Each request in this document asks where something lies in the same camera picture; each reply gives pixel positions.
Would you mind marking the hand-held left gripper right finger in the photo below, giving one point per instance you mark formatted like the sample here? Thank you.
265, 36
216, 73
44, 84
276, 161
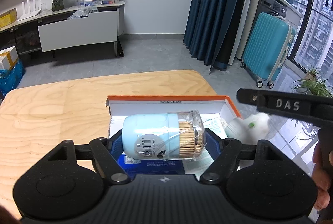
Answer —
212, 138

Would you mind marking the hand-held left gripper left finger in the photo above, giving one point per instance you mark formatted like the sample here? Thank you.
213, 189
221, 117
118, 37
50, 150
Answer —
115, 142

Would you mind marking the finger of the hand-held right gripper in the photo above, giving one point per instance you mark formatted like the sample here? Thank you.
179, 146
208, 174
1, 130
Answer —
286, 104

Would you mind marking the teal bandage box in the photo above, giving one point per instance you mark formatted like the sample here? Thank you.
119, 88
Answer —
205, 159

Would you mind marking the blue toothpick jar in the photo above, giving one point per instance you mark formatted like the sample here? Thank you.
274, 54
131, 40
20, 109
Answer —
151, 135

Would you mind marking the white plug adapter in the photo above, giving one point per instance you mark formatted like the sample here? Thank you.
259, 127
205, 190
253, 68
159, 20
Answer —
247, 127

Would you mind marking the blue small box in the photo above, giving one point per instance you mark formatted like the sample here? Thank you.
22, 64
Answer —
153, 165

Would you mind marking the orange and white shallow box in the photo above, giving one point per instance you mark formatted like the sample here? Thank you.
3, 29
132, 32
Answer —
166, 106

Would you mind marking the person's right hand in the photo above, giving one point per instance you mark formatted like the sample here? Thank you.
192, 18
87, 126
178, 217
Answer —
321, 187

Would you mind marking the potted spider plant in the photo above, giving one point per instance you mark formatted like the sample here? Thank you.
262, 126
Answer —
314, 88

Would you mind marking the small floor plant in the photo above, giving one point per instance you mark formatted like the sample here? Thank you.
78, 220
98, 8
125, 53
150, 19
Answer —
313, 74

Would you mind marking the teal suitcase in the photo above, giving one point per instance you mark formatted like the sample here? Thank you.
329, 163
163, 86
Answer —
265, 47

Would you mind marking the black roll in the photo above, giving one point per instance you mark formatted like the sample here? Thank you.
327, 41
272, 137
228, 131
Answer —
121, 50

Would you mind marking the grey washing machine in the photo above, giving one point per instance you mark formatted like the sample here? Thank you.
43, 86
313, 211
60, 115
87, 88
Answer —
271, 5

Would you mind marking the blue curtain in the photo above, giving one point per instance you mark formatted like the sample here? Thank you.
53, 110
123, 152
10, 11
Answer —
221, 5

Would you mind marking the blue plastic bag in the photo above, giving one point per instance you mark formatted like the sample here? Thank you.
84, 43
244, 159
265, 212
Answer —
11, 78

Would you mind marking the white cardboard box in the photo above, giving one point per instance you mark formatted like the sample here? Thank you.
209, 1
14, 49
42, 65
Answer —
9, 57

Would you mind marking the white TV cabinet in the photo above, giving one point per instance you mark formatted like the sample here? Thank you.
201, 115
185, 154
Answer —
26, 36

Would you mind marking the pile of clear plastic packets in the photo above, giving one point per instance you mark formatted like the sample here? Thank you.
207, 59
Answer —
96, 2

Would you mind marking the white router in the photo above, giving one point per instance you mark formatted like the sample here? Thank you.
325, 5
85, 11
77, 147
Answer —
31, 10

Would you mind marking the yellow box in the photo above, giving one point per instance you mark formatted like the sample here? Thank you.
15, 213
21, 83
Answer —
8, 18

